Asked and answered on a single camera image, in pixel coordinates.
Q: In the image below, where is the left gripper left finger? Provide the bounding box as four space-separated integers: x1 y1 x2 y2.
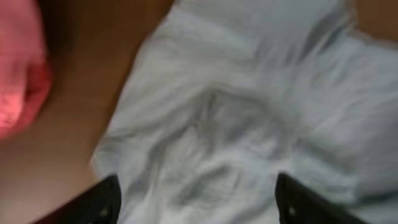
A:
34 175 121 224

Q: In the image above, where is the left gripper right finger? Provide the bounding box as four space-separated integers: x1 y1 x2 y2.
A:
275 173 366 224

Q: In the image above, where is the light blue t-shirt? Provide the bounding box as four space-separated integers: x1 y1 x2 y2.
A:
93 0 397 223

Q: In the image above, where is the folded red garment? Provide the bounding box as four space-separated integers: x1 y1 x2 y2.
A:
1 63 53 139

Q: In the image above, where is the folded salmon pink garment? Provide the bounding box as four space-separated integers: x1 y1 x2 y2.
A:
0 0 47 130

